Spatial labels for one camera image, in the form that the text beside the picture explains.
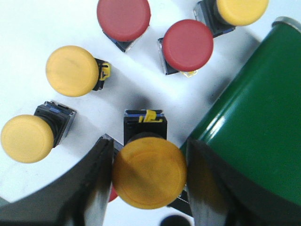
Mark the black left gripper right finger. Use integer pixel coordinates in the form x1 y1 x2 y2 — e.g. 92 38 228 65
186 138 301 226

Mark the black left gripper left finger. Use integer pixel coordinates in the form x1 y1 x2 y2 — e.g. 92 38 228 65
0 134 114 226

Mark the yellow mushroom push button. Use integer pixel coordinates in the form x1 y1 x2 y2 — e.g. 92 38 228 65
112 110 187 210

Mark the red mushroom push button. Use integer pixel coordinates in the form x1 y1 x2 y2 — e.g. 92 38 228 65
96 0 151 52

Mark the red push button under finger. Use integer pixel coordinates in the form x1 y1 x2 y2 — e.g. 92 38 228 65
109 186 118 202

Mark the yellow push button far left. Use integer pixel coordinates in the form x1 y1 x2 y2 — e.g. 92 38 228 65
0 101 77 163

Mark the green conveyor belt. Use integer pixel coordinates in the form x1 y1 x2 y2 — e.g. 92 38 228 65
190 16 301 204

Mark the yellow push button middle left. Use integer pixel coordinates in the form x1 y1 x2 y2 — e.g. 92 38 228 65
46 46 111 97

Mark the red push button centre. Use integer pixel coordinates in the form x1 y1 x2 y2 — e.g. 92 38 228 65
158 19 214 78

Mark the yellow push button top right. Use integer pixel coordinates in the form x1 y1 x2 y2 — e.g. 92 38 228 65
193 0 269 38

